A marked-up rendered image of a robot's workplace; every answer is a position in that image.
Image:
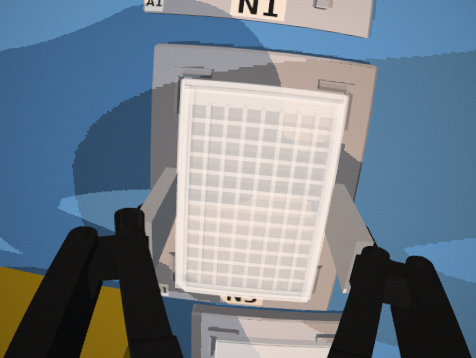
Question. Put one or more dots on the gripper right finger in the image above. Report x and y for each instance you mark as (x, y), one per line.
(430, 328)

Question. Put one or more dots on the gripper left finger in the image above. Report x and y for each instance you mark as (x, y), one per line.
(56, 321)

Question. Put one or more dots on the blue bench mat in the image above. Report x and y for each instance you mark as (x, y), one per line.
(75, 123)

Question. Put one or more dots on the yellow bin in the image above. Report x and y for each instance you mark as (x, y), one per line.
(106, 336)

